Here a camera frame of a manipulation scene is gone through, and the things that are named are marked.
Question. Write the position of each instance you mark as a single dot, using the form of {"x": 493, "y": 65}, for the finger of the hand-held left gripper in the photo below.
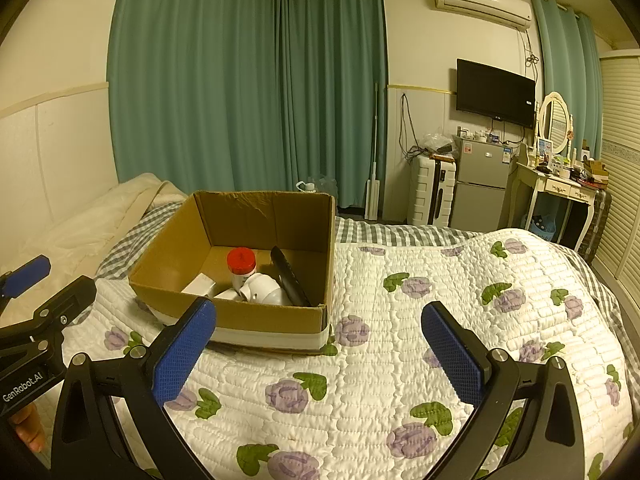
{"x": 65, "y": 302}
{"x": 25, "y": 272}

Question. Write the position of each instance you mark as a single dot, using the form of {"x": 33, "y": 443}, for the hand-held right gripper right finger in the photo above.
{"x": 452, "y": 355}

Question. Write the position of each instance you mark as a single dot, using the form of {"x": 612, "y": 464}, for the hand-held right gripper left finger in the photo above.
{"x": 182, "y": 355}

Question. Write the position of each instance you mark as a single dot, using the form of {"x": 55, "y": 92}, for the white square charger box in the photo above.
{"x": 200, "y": 285}

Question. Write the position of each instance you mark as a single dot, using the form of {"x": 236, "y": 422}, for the cardboard box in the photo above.
{"x": 270, "y": 320}

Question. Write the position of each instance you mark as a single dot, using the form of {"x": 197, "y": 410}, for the white round plug adapter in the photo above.
{"x": 262, "y": 287}

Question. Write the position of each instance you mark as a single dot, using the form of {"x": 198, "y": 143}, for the white bottle with red cap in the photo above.
{"x": 241, "y": 260}

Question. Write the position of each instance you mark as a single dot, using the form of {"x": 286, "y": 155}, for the black remote control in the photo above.
{"x": 290, "y": 280}

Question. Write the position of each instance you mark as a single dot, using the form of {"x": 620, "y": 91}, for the person's left hand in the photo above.
{"x": 30, "y": 427}

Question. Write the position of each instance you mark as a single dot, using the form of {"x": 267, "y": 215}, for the white floral quilt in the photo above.
{"x": 380, "y": 310}

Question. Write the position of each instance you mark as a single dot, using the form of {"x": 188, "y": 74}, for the blue plastic basket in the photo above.
{"x": 544, "y": 227}

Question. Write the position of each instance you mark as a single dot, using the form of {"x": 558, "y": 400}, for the white suitcase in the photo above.
{"x": 430, "y": 190}

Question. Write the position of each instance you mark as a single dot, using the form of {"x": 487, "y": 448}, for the grey two-door fridge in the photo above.
{"x": 482, "y": 185}

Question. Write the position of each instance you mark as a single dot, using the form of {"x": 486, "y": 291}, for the cream vanity table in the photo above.
{"x": 555, "y": 185}

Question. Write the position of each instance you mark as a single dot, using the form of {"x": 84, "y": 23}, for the clear plastic bag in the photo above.
{"x": 437, "y": 144}

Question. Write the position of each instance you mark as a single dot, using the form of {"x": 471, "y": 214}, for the white mop stick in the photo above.
{"x": 375, "y": 150}

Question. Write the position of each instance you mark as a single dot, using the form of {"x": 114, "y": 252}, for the oval vanity mirror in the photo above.
{"x": 555, "y": 122}

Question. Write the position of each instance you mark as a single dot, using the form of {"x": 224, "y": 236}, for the white louvred wardrobe doors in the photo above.
{"x": 622, "y": 160}

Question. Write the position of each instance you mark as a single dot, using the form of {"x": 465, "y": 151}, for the green curtain panel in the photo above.
{"x": 200, "y": 75}
{"x": 335, "y": 85}

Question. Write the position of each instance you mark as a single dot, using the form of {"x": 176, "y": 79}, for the narrow green window curtain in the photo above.
{"x": 565, "y": 60}

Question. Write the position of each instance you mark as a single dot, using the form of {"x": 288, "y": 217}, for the white air conditioner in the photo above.
{"x": 480, "y": 2}

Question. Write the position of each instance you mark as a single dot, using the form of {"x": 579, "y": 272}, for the small photo frame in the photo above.
{"x": 545, "y": 148}

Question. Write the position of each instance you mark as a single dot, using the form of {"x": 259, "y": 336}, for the black wall television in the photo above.
{"x": 495, "y": 92}

